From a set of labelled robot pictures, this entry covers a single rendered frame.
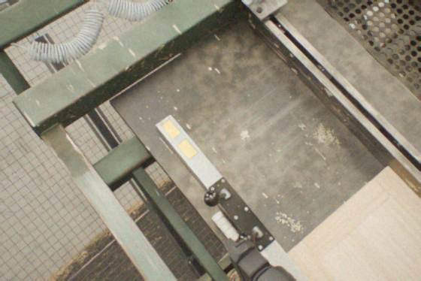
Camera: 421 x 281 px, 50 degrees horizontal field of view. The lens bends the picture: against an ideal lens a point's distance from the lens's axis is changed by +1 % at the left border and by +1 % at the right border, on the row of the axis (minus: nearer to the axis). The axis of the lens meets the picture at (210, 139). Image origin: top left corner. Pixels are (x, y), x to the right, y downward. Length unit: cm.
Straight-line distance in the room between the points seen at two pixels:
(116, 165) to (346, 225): 62
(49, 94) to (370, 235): 88
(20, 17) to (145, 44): 57
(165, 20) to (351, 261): 79
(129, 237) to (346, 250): 53
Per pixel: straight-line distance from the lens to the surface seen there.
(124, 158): 124
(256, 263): 92
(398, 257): 124
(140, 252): 109
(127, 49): 123
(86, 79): 120
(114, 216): 111
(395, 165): 127
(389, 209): 126
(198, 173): 114
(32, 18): 167
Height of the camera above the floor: 195
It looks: 17 degrees down
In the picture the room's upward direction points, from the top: 32 degrees counter-clockwise
